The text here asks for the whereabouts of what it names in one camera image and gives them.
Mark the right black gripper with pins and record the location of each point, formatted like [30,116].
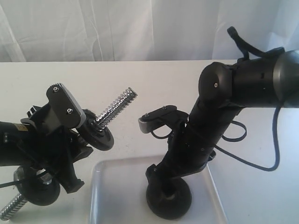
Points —
[190,148]

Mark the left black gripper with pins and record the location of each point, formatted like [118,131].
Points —
[41,141]

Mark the black weight plate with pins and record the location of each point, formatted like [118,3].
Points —
[166,209]

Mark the chrome threaded dumbbell bar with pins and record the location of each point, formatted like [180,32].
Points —
[119,104]

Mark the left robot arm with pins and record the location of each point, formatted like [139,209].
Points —
[7,146]

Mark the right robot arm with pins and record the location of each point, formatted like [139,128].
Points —
[269,81]

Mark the black plate right side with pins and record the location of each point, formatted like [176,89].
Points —
[99,138]

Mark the black plate left side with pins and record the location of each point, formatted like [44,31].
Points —
[33,188]

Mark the clear plastic tray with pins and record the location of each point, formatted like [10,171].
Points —
[124,191]

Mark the white curtain backdrop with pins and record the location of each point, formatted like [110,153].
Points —
[142,30]

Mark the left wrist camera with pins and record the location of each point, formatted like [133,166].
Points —
[65,106]

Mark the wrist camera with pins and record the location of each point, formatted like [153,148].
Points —
[65,106]
[167,115]

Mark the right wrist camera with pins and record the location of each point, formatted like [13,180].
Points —
[167,115]

